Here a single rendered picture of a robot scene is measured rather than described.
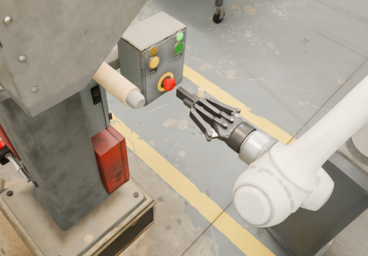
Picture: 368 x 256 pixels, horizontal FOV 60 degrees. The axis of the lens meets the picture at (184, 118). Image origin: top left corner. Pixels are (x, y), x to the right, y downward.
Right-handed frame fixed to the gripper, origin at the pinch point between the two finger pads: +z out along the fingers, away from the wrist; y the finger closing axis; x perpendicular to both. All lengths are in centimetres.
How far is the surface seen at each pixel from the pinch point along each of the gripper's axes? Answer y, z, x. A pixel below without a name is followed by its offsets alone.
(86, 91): -13.8, 28.8, -9.2
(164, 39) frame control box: -0.5, 8.9, 14.2
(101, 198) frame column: -21, 24, -64
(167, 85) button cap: -1.5, 6.3, 1.3
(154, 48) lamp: -4.5, 8.0, 13.9
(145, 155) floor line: 21, 45, -97
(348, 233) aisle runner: 64, -64, -97
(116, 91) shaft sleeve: -28.3, -9.7, 28.4
